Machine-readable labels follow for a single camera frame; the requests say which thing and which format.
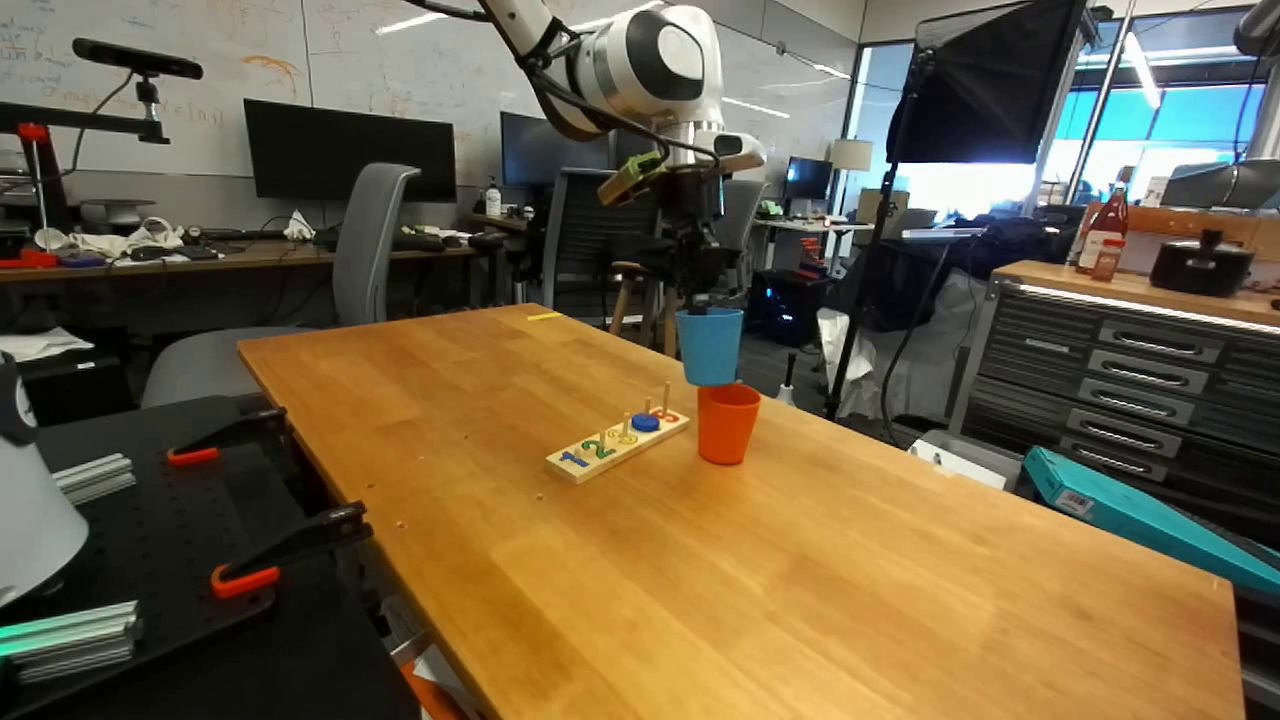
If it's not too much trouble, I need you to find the grey drawer cabinet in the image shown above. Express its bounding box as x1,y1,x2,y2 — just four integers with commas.
947,256,1280,524

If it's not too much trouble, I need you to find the grey swivel chair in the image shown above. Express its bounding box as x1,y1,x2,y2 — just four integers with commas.
715,178,772,316

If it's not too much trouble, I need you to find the black clamp orange handle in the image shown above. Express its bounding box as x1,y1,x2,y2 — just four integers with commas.
165,403,292,472
203,501,372,603

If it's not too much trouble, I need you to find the grey office chair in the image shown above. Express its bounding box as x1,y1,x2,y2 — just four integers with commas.
137,159,424,412

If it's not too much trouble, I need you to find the black camera on mount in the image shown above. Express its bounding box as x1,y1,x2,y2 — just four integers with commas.
68,34,208,147

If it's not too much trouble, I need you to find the red bottle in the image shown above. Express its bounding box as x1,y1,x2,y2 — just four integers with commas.
1074,185,1136,285

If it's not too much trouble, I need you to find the white lamp shade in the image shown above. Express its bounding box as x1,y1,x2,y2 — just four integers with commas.
0,437,93,611

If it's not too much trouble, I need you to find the orange plastic cup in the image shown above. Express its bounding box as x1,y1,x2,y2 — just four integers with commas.
693,382,763,472

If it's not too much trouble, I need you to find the wooden office desk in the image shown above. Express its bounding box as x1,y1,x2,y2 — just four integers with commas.
0,227,517,333

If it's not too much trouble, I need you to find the black side board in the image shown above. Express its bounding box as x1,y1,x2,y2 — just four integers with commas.
0,394,424,720

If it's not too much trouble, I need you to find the aluminium profile stack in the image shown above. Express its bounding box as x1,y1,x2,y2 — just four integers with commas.
50,449,139,507
0,595,146,692

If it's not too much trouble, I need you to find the teal plastic case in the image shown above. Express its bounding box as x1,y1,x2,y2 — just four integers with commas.
1021,443,1280,607

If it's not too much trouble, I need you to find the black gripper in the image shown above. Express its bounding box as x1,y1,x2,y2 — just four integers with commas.
648,164,747,319

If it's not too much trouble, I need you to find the white table lamp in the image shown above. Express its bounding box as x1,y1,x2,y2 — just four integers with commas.
823,136,875,215

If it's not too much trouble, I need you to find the black light stand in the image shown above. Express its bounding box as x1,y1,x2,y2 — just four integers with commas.
819,156,912,423

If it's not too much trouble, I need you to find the white box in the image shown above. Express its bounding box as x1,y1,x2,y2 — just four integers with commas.
909,430,1030,495

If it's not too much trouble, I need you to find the black softbox light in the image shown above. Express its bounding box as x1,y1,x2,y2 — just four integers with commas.
884,0,1095,168

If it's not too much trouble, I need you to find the black mesh office chair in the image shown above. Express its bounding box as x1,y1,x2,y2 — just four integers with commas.
535,164,672,312

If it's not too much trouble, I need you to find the wooden stool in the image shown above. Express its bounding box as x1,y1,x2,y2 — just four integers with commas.
606,245,719,373

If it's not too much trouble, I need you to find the blue plastic cup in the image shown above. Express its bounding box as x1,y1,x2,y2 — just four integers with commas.
672,303,747,394

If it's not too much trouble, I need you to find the wooden number puzzle board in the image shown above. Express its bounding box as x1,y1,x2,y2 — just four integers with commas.
546,403,693,488

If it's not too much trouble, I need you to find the large black monitor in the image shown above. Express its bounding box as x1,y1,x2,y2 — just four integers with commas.
242,95,461,207

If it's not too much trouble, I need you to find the dark wide monitor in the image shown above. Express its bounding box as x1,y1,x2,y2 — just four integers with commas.
498,108,621,194

